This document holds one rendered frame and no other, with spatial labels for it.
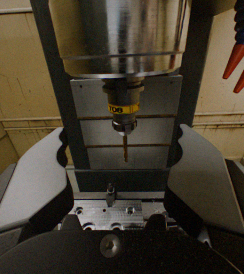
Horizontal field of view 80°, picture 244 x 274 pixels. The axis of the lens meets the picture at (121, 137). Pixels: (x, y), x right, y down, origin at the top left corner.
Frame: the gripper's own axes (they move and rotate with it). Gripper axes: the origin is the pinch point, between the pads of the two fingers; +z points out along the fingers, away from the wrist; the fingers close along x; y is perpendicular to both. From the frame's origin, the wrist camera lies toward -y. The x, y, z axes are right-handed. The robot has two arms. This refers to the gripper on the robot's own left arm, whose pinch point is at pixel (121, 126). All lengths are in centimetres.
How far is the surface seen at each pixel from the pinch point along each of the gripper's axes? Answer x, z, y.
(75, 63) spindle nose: -4.7, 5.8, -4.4
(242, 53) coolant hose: 14.3, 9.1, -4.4
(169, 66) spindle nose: 5.1, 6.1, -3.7
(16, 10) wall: -60, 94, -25
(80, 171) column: -30, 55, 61
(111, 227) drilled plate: -6, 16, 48
